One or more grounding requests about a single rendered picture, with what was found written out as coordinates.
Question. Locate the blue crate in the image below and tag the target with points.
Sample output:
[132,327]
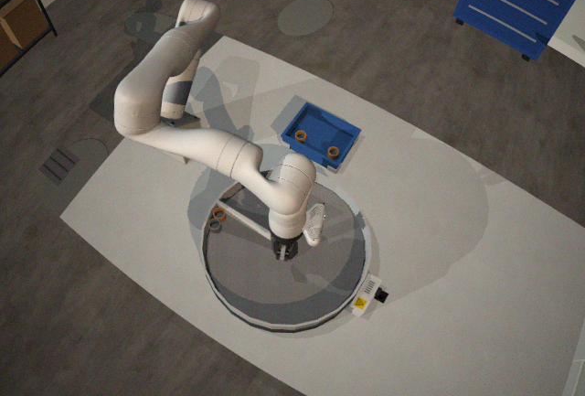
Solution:
[323,130]

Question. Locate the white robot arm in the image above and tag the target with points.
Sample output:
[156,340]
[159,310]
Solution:
[157,82]

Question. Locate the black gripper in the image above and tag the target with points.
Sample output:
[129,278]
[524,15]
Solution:
[284,244]

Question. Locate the bronze ring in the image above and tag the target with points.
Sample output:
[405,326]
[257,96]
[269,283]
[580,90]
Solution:
[216,211]
[300,133]
[335,150]

